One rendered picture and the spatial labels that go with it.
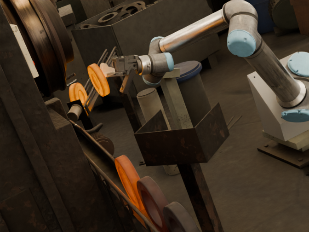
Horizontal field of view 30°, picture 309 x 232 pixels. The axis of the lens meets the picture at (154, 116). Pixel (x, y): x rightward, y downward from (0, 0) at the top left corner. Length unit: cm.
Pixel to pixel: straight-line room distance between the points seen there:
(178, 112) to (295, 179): 83
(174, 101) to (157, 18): 155
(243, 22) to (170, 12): 250
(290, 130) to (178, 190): 69
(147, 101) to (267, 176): 78
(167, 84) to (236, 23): 100
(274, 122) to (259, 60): 66
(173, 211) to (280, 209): 132
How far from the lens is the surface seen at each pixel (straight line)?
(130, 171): 176
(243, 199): 292
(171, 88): 333
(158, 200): 160
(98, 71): 255
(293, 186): 290
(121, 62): 261
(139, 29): 467
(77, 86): 293
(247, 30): 239
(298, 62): 292
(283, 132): 307
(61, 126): 199
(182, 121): 339
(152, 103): 324
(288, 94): 274
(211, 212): 226
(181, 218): 146
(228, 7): 250
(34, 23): 220
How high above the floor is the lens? 142
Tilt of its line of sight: 18 degrees down
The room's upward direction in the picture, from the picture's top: 21 degrees counter-clockwise
